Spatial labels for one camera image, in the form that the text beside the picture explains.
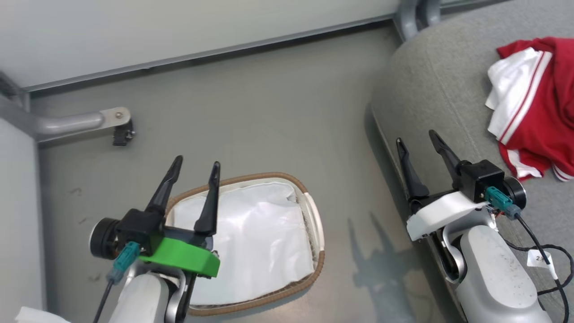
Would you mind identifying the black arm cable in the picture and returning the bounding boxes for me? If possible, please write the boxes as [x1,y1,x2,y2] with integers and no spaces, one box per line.
[91,278,115,323]
[504,213,574,323]

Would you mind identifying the teal right cable connector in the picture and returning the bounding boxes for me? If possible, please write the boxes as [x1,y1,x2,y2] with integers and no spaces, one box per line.
[484,186,522,221]

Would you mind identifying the wicker laundry basket white liner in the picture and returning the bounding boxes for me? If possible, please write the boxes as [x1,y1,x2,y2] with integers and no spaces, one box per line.
[163,171,326,317]

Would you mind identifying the teal cable connector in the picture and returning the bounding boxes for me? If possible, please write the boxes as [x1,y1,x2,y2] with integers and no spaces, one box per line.
[106,241,141,285]
[484,186,522,221]

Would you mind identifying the teal left cable connector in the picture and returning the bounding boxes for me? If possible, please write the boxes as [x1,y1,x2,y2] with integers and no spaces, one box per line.
[106,241,141,285]

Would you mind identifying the grey partition foot bar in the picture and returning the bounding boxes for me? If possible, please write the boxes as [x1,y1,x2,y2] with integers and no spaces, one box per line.
[0,96,132,144]

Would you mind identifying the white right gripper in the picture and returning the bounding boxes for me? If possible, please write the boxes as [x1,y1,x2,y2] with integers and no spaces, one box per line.
[396,129,490,242]

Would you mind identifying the grey curved partition foot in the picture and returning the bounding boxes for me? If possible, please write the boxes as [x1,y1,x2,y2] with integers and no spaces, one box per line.
[393,0,423,42]
[422,0,443,26]

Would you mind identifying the white cable label tag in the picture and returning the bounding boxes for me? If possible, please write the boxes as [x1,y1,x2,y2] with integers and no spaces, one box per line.
[526,249,558,280]

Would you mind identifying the grey partition bottom rail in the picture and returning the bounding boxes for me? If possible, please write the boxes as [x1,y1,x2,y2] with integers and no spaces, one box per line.
[20,13,400,93]

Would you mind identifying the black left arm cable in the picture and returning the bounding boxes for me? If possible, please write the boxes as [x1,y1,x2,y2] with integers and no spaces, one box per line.
[91,278,115,323]

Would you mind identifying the grey fabric sofa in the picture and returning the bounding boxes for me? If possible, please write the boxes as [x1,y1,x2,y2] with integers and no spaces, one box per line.
[371,0,574,323]

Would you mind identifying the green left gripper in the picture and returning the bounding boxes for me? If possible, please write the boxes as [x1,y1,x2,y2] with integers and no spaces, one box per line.
[138,155,222,279]

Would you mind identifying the grey partition post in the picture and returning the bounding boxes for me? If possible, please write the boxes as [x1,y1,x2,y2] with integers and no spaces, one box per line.
[0,71,31,113]

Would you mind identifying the red and white shirt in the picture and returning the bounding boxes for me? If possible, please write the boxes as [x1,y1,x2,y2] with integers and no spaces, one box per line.
[485,36,574,183]

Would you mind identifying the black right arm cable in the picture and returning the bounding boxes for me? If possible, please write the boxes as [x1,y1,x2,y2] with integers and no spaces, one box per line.
[504,213,574,323]

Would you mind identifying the black caster wheel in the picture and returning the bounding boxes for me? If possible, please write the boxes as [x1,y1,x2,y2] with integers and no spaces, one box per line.
[112,120,136,147]

